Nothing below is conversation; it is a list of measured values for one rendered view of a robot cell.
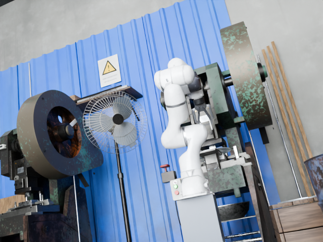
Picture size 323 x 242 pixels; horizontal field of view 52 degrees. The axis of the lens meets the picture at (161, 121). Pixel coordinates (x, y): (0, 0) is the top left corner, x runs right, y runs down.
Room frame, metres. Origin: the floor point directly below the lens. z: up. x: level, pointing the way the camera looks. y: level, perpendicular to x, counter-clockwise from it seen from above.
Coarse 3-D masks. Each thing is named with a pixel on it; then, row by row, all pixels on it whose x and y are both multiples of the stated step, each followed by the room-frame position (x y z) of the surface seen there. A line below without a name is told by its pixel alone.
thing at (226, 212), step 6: (234, 204) 2.31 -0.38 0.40; (240, 204) 2.33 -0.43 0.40; (246, 204) 2.37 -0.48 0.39; (222, 210) 2.32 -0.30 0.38; (228, 210) 2.32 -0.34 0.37; (234, 210) 2.32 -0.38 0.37; (240, 210) 2.34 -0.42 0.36; (246, 210) 2.38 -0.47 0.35; (222, 216) 2.35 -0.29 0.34; (228, 216) 2.34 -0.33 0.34; (234, 216) 2.35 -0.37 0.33; (240, 216) 2.38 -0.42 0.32
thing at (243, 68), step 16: (224, 32) 2.06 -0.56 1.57; (240, 32) 2.00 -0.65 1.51; (224, 48) 2.00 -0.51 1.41; (240, 48) 1.97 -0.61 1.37; (240, 64) 1.98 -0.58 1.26; (256, 64) 1.96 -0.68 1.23; (240, 80) 2.01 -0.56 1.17; (256, 80) 2.00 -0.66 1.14; (240, 96) 2.07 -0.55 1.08; (256, 96) 2.06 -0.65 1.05; (256, 112) 2.17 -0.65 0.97; (256, 128) 2.42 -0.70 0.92
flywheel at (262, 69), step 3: (258, 63) 2.27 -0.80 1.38; (258, 66) 2.26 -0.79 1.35; (261, 66) 2.26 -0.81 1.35; (264, 66) 2.27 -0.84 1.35; (261, 69) 2.25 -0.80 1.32; (264, 69) 2.27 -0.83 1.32; (261, 72) 2.26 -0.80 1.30; (264, 72) 2.28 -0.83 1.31; (261, 75) 2.27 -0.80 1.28; (264, 75) 2.28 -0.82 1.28; (267, 75) 2.31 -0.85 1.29; (261, 78) 2.29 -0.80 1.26; (264, 78) 2.29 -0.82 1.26; (264, 81) 2.33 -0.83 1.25
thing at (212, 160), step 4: (216, 148) 2.19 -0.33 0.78; (200, 152) 2.20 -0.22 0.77; (204, 152) 2.19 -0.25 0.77; (208, 152) 2.21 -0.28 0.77; (212, 152) 2.24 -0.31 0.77; (216, 152) 2.27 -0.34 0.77; (220, 152) 2.31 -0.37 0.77; (200, 156) 2.30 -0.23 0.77; (204, 156) 2.32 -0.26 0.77; (208, 156) 2.31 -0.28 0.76; (212, 156) 2.30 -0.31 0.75; (216, 156) 2.29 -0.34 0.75; (208, 160) 2.31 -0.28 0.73; (212, 160) 2.30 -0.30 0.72; (216, 160) 2.29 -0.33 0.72; (208, 164) 2.31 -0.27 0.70; (212, 164) 2.30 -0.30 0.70; (216, 164) 2.29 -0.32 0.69; (208, 168) 2.30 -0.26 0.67; (212, 168) 2.30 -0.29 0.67; (220, 168) 2.29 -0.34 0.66
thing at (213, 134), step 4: (208, 108) 2.37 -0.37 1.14; (196, 112) 2.41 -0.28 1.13; (200, 112) 2.40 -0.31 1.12; (204, 112) 2.39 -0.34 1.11; (208, 112) 2.38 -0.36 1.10; (196, 116) 2.41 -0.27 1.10; (200, 116) 2.40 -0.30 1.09; (204, 116) 2.39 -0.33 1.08; (200, 120) 2.40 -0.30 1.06; (204, 120) 2.39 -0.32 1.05; (208, 120) 2.38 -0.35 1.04; (212, 120) 2.38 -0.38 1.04; (204, 124) 2.40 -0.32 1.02; (208, 124) 2.39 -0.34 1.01; (212, 124) 2.38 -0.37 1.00; (208, 128) 2.36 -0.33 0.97; (216, 128) 2.37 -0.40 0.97; (208, 132) 2.36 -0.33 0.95; (212, 132) 2.35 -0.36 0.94; (216, 132) 2.37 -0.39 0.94; (208, 136) 2.36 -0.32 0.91; (212, 136) 2.35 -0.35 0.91; (216, 136) 2.38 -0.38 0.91; (220, 136) 2.46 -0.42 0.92; (208, 140) 2.40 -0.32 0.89
